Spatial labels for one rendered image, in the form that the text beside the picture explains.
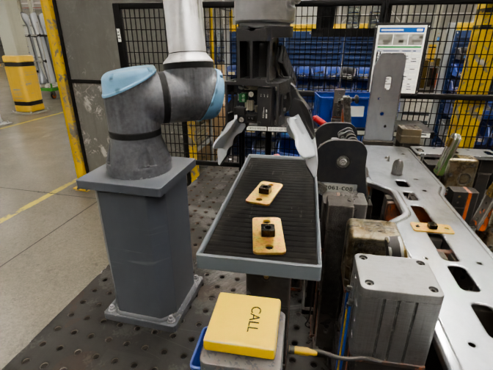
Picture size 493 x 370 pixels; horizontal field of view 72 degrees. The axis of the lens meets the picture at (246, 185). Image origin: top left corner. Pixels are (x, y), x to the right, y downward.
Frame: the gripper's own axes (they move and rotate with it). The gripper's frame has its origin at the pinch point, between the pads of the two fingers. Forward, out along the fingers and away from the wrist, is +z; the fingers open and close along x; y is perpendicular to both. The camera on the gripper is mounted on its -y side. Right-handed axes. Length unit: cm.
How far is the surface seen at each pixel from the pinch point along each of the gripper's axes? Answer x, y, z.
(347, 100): 6, -70, 0
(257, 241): 3.3, 13.9, 3.8
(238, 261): 2.6, 18.5, 3.8
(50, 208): -245, -147, 119
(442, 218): 33, -35, 20
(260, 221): 2.1, 9.1, 3.8
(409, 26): 24, -130, -24
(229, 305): 4.2, 24.6, 4.1
